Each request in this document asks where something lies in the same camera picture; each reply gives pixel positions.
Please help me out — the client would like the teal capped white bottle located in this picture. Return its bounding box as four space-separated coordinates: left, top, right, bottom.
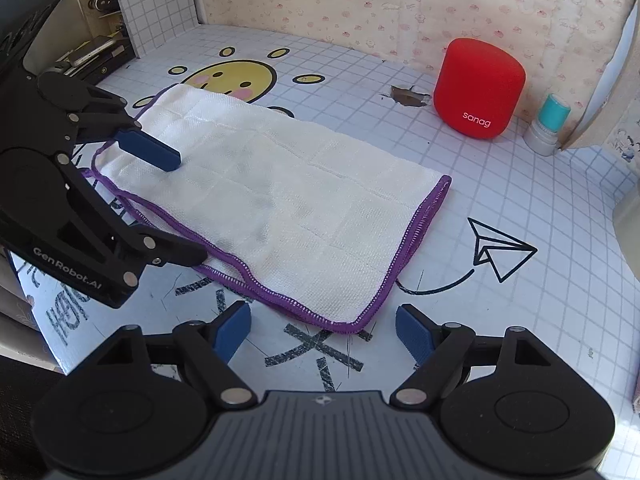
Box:
523 93 570 156

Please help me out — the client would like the white towel purple trim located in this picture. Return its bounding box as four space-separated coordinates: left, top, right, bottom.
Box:
91 84 451 334

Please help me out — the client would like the black stapler on shelf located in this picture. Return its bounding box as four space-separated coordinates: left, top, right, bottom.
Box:
50 36 134 86

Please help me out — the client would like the red cylindrical speaker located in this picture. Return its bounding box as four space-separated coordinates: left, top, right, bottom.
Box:
433 38 526 140

